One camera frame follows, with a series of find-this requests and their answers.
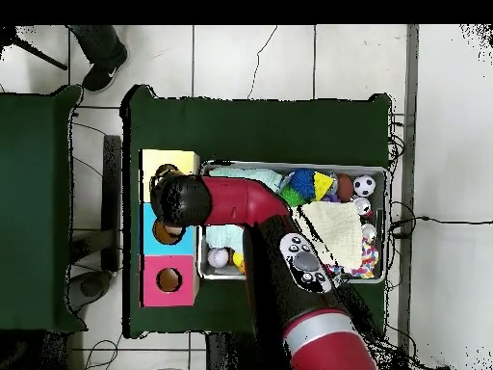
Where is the wooden box with three holes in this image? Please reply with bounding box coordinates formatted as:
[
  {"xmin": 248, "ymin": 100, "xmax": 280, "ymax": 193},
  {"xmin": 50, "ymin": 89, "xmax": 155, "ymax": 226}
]
[{"xmin": 139, "ymin": 148, "xmax": 201, "ymax": 308}]

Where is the mint green waffle cloth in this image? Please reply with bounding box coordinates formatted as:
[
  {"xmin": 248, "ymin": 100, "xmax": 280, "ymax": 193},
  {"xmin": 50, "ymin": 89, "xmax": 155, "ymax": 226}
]
[{"xmin": 205, "ymin": 166, "xmax": 284, "ymax": 250}]

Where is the green spiky ball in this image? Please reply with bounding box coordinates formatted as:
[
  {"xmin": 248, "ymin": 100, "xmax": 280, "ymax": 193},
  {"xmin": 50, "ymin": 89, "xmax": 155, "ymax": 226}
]
[{"xmin": 279, "ymin": 186, "xmax": 305, "ymax": 207}]

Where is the blue spiky ball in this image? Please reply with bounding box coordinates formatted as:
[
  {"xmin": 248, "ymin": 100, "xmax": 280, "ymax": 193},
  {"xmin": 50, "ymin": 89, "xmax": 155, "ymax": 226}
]
[{"xmin": 288, "ymin": 168, "xmax": 316, "ymax": 198}]

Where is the white baseball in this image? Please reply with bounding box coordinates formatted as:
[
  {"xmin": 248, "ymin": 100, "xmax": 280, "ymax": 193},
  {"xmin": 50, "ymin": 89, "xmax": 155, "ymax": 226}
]
[{"xmin": 207, "ymin": 247, "xmax": 229, "ymax": 269}]

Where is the dark green tablecloth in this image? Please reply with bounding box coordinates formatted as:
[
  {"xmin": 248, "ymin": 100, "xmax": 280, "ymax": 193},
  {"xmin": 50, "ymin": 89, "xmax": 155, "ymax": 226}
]
[
  {"xmin": 120, "ymin": 85, "xmax": 393, "ymax": 340},
  {"xmin": 0, "ymin": 85, "xmax": 87, "ymax": 333}
]

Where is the yellow cheese wedge toy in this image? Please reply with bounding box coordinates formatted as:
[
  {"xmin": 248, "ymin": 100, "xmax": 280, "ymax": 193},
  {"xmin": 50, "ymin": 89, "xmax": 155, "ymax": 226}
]
[{"xmin": 313, "ymin": 171, "xmax": 335, "ymax": 201}]

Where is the brown cream ball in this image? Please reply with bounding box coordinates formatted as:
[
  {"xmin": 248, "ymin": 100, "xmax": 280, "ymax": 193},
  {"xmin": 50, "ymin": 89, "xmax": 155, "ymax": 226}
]
[{"xmin": 152, "ymin": 219, "xmax": 185, "ymax": 245}]

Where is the cream waffle cloth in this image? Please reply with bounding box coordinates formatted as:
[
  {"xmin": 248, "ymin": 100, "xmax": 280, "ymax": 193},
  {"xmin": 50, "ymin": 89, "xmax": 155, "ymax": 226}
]
[{"xmin": 299, "ymin": 200, "xmax": 364, "ymax": 270}]

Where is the brown toy football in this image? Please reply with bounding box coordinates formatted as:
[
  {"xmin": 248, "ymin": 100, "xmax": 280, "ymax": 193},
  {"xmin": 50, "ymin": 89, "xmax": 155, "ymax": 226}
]
[{"xmin": 336, "ymin": 172, "xmax": 354, "ymax": 203}]

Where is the black white soccer ball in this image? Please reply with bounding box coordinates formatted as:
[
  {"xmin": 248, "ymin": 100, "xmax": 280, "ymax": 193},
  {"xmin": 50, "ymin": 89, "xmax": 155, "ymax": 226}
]
[{"xmin": 352, "ymin": 174, "xmax": 376, "ymax": 198}]

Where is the multicoloured patterned cloth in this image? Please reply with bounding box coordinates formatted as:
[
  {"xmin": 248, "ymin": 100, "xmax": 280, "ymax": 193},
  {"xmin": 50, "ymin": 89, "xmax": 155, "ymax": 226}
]
[{"xmin": 326, "ymin": 236, "xmax": 380, "ymax": 279}]

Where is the person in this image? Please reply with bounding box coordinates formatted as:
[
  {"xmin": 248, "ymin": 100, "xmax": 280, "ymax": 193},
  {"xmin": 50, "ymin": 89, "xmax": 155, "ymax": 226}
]
[{"xmin": 67, "ymin": 24, "xmax": 129, "ymax": 93}]

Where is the black tripod leg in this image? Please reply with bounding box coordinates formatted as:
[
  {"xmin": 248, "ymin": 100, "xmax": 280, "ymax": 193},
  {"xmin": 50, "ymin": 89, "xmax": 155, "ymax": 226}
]
[{"xmin": 0, "ymin": 26, "xmax": 68, "ymax": 71}]

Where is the silver wire mesh bin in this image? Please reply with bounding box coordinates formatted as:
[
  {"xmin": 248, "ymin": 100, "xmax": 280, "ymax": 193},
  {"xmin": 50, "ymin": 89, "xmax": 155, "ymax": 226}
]
[{"xmin": 195, "ymin": 158, "xmax": 388, "ymax": 284}]

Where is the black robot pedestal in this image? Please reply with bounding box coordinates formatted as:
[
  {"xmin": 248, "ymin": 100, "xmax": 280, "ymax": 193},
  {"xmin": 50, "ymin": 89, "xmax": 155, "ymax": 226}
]
[{"xmin": 205, "ymin": 331, "xmax": 255, "ymax": 370}]

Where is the black power cable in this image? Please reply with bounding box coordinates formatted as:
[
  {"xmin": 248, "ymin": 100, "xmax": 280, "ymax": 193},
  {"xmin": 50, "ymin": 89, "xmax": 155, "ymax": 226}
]
[{"xmin": 388, "ymin": 201, "xmax": 493, "ymax": 236}]

